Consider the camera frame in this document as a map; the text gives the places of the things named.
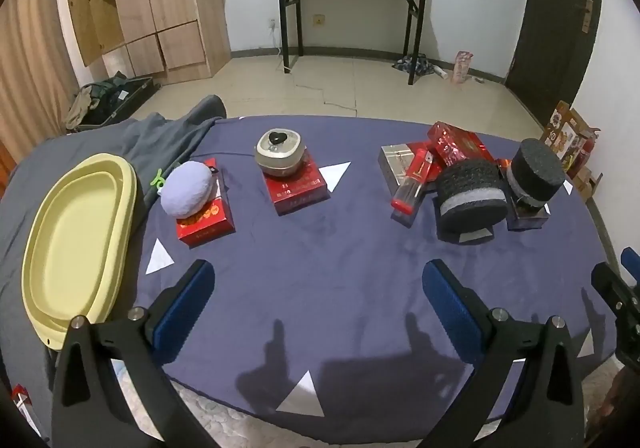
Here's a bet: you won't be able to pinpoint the red white box at edge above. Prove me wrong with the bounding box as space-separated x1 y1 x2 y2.
11 385 40 435

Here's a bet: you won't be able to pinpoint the pink bag on floor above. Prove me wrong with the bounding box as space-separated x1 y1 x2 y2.
451 50 473 85

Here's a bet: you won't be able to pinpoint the black foam cylinder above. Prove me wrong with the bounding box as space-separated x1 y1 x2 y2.
436 159 508 234
506 138 565 208

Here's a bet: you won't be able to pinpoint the wooden wardrobe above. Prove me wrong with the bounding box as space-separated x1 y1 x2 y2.
58 0 231 84

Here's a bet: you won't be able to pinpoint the beige curtain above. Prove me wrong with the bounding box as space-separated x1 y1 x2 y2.
0 0 78 162

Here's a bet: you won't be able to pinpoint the red silver cigarette box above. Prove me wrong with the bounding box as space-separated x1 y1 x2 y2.
264 151 330 216

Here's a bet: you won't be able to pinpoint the shiny red cigarette box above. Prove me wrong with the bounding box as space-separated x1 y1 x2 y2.
427 122 494 166

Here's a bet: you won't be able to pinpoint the yellow plastic basin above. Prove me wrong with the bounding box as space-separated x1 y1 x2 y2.
21 153 138 350

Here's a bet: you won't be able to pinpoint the cardboard boxes by wall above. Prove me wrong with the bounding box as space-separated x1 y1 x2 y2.
541 101 601 202

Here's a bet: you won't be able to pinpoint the open black suitcase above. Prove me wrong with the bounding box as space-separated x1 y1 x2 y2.
64 72 160 133

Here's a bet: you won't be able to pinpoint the dark box under foam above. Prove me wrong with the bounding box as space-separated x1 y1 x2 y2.
506 186 550 231

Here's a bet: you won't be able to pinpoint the blue bed sheet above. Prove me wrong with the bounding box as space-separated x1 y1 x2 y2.
0 114 622 442

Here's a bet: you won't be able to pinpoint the lavender plush pouch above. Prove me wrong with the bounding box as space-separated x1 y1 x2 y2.
160 161 214 219

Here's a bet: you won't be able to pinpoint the red lighter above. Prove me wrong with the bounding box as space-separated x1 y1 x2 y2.
390 149 434 216

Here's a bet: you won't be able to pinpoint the grey cloth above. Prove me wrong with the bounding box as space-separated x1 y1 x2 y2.
120 94 228 189

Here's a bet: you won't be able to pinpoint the dark door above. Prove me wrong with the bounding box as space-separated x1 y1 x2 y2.
506 0 602 125

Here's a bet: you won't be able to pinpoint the red cigarette box yellow print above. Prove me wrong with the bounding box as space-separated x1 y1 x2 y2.
176 157 235 247

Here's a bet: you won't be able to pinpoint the round beige compact case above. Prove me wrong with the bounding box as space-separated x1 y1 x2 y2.
254 128 306 177

